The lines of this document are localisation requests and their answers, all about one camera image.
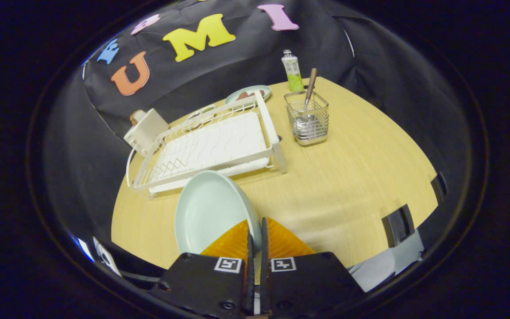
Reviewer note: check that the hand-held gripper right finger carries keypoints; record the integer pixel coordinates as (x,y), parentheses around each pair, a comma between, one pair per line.
(308,283)

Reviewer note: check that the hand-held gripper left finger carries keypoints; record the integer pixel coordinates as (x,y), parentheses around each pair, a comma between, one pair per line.
(202,283)

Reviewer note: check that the mint green plate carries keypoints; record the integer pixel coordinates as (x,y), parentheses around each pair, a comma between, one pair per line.
(208,212)

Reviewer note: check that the white dish rack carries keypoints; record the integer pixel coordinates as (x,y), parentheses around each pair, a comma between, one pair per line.
(215,146)

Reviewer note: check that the small sauce dish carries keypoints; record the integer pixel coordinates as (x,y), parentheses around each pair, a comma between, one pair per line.
(202,113)

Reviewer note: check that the small plate with food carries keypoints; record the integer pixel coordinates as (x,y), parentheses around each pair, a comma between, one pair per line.
(248,94)

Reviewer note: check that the black table clamp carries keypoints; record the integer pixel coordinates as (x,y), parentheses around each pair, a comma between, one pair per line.
(439,188)
(396,226)

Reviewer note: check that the white toaster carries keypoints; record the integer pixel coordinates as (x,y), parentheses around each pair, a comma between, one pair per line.
(148,128)

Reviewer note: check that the brown bread slice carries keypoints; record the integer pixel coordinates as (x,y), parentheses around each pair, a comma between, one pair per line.
(136,116)

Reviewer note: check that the green label drink bottle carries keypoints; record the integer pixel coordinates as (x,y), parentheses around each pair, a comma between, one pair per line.
(293,73)

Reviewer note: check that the black backdrop cloth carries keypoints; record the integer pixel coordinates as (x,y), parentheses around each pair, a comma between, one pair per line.
(219,71)

